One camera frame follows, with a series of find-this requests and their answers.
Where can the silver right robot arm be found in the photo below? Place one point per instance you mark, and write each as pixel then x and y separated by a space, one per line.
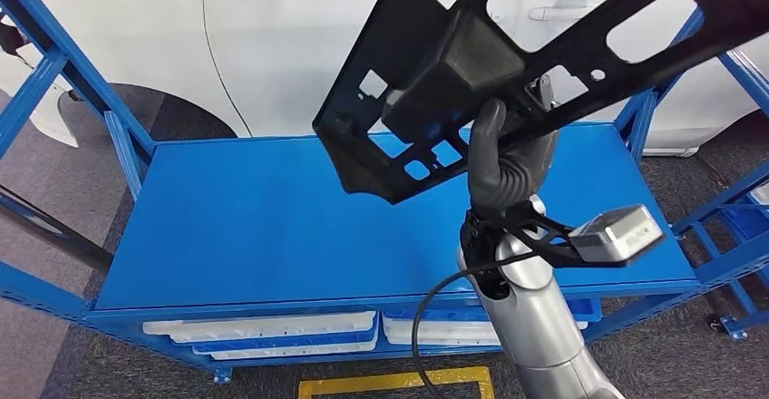
pixel 528 324

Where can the white car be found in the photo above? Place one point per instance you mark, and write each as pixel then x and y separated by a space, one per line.
pixel 270 42

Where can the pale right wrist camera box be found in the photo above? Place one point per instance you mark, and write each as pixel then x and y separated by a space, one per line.
pixel 619 234

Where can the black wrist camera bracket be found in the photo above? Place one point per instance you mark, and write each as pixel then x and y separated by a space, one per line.
pixel 528 223

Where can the long black bar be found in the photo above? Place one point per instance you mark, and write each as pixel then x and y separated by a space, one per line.
pixel 60 237

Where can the yellow floor tape square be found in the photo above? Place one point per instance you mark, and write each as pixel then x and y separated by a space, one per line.
pixel 390 379

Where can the black plastic panel part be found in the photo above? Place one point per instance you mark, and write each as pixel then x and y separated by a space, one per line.
pixel 456 66

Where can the white plastic storage bin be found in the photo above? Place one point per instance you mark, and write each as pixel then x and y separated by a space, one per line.
pixel 438 342
pixel 258 326
pixel 288 353
pixel 438 329

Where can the blue metal shelf rack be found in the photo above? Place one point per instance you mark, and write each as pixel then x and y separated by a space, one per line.
pixel 730 264
pixel 270 222

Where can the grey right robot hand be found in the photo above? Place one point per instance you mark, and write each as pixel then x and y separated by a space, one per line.
pixel 483 162

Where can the blue plastic storage bin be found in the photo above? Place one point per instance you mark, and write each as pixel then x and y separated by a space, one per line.
pixel 288 343
pixel 432 314

